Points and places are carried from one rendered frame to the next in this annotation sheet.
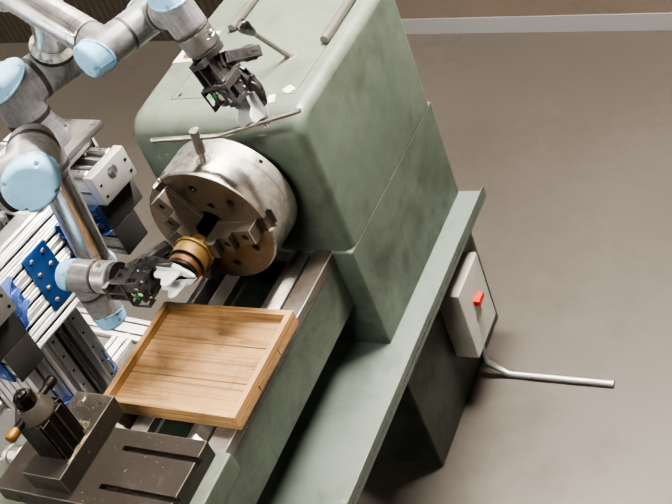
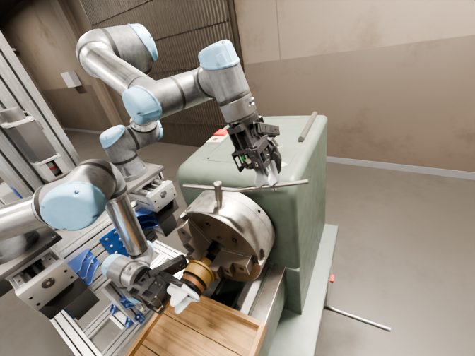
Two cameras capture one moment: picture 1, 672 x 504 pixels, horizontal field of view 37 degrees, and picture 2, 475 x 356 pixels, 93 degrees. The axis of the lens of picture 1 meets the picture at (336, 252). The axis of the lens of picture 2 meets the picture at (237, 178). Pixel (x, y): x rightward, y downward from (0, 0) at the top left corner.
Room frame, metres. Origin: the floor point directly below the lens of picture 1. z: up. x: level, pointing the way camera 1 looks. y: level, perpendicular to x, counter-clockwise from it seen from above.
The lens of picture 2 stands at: (1.37, 0.15, 1.64)
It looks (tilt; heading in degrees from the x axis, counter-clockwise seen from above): 32 degrees down; 356
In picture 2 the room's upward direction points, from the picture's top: 12 degrees counter-clockwise
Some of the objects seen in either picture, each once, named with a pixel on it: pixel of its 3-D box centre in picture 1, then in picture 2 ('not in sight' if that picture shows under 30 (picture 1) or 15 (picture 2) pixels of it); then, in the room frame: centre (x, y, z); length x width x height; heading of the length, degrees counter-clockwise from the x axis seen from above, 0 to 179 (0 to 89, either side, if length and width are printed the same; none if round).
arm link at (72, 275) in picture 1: (82, 276); (121, 268); (1.91, 0.55, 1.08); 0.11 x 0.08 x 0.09; 52
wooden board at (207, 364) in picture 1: (200, 360); (191, 351); (1.70, 0.37, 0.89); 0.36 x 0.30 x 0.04; 52
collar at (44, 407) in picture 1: (31, 408); not in sight; (1.48, 0.65, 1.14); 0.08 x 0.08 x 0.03
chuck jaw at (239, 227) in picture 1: (238, 233); (236, 262); (1.80, 0.18, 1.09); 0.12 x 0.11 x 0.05; 52
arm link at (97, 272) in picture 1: (107, 276); (136, 275); (1.86, 0.49, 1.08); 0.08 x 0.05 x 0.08; 142
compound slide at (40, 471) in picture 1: (74, 440); not in sight; (1.50, 0.63, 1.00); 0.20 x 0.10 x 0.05; 142
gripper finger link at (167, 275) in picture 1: (171, 277); (179, 296); (1.74, 0.34, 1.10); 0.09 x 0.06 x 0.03; 52
